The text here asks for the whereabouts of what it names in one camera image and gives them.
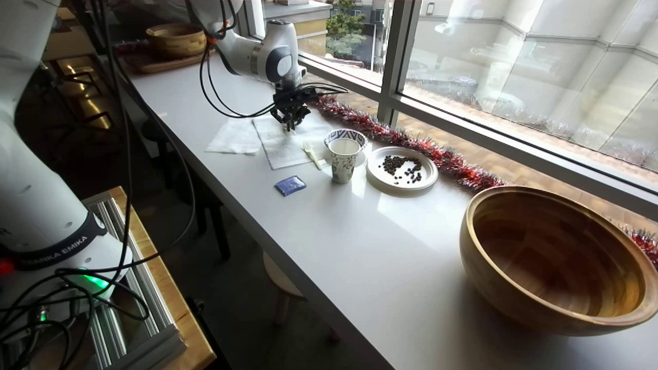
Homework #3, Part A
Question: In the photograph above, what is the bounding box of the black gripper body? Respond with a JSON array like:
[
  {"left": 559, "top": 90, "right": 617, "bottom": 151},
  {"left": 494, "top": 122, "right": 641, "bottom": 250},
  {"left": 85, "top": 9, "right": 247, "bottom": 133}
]
[{"left": 270, "top": 81, "right": 325, "bottom": 115}]

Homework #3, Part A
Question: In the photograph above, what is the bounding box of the small blue square packet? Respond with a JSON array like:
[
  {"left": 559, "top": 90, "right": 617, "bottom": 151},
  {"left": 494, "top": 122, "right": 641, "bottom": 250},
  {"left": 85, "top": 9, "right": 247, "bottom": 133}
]
[{"left": 273, "top": 172, "right": 308, "bottom": 199}]

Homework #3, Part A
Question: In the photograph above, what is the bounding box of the white round plate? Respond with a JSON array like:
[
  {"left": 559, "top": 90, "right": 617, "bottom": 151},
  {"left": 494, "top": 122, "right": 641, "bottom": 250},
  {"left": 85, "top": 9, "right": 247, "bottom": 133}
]
[{"left": 364, "top": 145, "right": 440, "bottom": 196}]

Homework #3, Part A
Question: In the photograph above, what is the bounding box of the white embossed paper towel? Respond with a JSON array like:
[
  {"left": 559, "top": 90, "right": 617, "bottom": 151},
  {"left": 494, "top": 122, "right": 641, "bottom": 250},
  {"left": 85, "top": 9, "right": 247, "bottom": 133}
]
[
  {"left": 204, "top": 118, "right": 267, "bottom": 159},
  {"left": 251, "top": 113, "right": 337, "bottom": 172}
]

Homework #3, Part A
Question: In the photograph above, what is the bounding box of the patterned paper cup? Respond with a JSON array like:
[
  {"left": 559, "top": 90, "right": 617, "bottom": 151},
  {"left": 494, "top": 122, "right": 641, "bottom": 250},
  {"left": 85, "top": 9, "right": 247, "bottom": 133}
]
[{"left": 330, "top": 142, "right": 361, "bottom": 185}]

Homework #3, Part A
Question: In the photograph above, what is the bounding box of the white cup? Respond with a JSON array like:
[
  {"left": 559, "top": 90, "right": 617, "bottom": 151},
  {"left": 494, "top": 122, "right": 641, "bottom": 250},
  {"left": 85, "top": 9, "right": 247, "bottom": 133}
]
[{"left": 324, "top": 127, "right": 375, "bottom": 169}]

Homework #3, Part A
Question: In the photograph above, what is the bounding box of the dark beans pile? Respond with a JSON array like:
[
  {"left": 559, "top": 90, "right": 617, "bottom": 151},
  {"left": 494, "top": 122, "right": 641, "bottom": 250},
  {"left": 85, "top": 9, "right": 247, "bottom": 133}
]
[{"left": 381, "top": 152, "right": 425, "bottom": 188}]

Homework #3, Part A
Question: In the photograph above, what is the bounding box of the small wooden bowl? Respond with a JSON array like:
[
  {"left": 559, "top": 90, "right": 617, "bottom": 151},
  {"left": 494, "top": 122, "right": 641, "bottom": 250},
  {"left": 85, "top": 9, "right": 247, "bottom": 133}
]
[{"left": 145, "top": 20, "right": 211, "bottom": 59}]

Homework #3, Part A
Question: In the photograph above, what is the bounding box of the dark wooden tray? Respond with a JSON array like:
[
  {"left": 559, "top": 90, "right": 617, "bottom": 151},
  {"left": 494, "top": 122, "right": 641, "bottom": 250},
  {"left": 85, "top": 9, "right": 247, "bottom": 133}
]
[{"left": 125, "top": 46, "right": 219, "bottom": 76}]

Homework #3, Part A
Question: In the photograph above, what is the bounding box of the red tinsel garland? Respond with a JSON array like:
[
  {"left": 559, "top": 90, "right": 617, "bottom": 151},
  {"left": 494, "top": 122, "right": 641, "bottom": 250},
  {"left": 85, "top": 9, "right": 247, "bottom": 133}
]
[{"left": 311, "top": 90, "right": 658, "bottom": 271}]

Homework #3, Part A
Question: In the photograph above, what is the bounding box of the wooden stool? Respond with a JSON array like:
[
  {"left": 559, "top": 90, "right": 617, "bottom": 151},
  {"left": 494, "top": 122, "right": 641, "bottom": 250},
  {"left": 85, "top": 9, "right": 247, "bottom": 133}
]
[{"left": 261, "top": 250, "right": 308, "bottom": 326}]

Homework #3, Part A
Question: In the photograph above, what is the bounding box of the gold metal rack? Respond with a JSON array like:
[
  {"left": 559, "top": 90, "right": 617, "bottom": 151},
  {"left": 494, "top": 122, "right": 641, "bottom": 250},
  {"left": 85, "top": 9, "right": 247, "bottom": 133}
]
[{"left": 56, "top": 57, "right": 113, "bottom": 133}]

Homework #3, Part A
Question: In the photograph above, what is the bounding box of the light wooden table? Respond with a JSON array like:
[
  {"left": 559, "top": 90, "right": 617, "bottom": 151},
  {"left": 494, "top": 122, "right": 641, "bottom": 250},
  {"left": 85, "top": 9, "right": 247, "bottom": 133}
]
[{"left": 107, "top": 184, "right": 220, "bottom": 370}]

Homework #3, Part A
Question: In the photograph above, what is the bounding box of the large wooden bowl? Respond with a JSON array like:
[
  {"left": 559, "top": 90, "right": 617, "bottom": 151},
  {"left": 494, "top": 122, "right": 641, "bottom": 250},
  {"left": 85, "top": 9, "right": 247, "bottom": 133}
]
[{"left": 456, "top": 184, "right": 658, "bottom": 339}]

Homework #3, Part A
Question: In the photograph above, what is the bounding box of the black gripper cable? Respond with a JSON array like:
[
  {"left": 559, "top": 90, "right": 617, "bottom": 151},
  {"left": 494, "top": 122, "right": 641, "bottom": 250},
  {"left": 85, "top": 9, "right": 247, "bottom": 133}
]
[{"left": 184, "top": 0, "right": 346, "bottom": 122}]

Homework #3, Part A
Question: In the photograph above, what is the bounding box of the grey window frame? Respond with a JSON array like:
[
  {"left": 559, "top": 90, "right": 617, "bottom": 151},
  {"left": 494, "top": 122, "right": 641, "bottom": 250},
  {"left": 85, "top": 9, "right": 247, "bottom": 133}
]
[{"left": 296, "top": 0, "right": 658, "bottom": 223}]

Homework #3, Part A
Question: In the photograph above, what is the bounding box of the aluminium rail frame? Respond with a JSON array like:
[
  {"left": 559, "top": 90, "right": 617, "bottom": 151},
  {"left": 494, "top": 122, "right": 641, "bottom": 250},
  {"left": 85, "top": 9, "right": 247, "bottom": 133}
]
[{"left": 82, "top": 194, "right": 189, "bottom": 370}]

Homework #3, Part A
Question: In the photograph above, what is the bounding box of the black cable bundle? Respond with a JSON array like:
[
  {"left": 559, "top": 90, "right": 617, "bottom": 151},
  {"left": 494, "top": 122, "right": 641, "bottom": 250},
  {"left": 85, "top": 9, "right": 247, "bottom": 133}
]
[{"left": 0, "top": 0, "right": 201, "bottom": 370}]

